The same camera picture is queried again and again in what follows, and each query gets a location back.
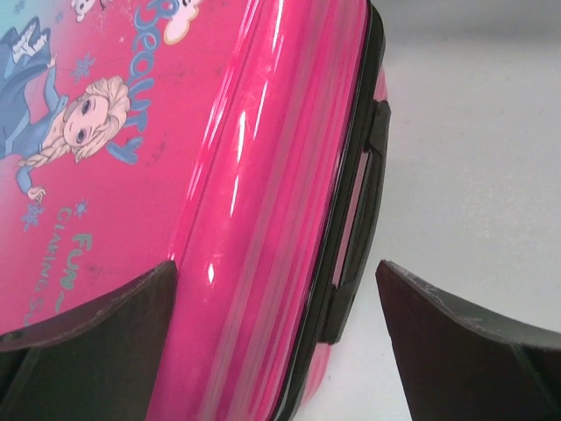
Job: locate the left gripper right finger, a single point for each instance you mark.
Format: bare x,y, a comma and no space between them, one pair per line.
460,361

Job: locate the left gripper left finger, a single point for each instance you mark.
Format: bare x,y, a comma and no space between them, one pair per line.
98,361

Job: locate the pink and teal children's suitcase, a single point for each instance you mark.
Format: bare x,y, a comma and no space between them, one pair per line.
244,141

